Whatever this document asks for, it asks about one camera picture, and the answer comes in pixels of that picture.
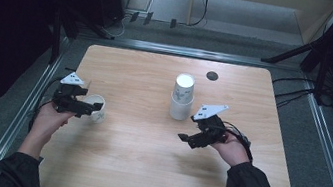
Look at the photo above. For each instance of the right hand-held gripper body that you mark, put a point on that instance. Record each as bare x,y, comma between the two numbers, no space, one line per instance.
212,132

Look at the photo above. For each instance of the person's left hand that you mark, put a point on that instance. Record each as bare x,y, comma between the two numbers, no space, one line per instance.
48,122

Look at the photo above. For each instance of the plain white paper cup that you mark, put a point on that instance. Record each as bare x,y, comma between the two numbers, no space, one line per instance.
180,111

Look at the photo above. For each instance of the black tripod stand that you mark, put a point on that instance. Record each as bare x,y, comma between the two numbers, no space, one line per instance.
296,52

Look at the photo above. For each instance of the person's right hand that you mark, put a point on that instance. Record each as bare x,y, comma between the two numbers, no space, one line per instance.
234,151

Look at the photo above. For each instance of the black round table grommet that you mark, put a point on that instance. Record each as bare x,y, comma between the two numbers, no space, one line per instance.
212,75

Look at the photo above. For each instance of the black metal stand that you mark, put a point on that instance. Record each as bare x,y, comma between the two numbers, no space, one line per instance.
56,39

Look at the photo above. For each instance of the black floor clip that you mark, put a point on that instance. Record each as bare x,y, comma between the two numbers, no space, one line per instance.
134,16
148,18
172,23

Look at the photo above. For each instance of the black tape strip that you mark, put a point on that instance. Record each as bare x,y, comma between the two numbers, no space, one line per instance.
68,69

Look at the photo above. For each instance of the small printed paper cup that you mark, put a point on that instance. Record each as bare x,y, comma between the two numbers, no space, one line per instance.
98,117

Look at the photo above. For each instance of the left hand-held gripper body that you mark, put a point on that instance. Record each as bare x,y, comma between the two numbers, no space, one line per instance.
64,99

